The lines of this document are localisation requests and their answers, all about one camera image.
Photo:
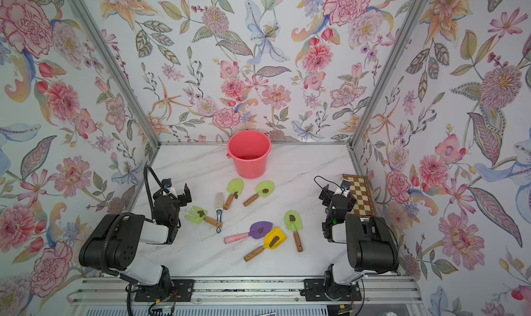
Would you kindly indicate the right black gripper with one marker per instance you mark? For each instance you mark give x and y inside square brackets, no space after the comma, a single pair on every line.
[328,195]

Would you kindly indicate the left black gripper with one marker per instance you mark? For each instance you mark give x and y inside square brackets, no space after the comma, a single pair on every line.
[182,195]

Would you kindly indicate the white blue brush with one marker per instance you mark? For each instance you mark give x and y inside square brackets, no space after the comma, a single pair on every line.
[219,209]

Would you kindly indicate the green trowel wooden handle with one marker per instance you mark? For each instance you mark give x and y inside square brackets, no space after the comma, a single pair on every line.
[235,188]
[263,190]
[294,223]

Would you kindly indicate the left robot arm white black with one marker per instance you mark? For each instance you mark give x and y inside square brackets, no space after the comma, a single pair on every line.
[112,247]

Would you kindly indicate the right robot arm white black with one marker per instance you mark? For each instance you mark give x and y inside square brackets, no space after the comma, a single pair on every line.
[351,221]

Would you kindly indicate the pink plastic bucket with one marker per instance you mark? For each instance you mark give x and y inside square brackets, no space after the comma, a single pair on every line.
[249,152]

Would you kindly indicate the brown white chessboard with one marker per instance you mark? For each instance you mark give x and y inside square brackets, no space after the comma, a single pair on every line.
[359,188]

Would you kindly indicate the green hand rake wooden handle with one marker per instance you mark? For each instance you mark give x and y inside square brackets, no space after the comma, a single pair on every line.
[198,215]

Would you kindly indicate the yellow scoop wooden handle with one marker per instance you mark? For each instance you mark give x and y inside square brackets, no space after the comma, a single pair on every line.
[272,240]

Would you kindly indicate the purple trowel pink handle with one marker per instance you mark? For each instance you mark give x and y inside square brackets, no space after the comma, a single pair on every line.
[257,230]

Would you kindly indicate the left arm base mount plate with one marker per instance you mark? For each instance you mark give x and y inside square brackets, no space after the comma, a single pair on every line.
[180,290]

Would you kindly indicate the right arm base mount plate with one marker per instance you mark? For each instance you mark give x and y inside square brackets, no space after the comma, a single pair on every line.
[332,290]

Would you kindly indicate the aluminium rail frame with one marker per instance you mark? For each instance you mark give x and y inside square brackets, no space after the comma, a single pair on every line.
[372,295]

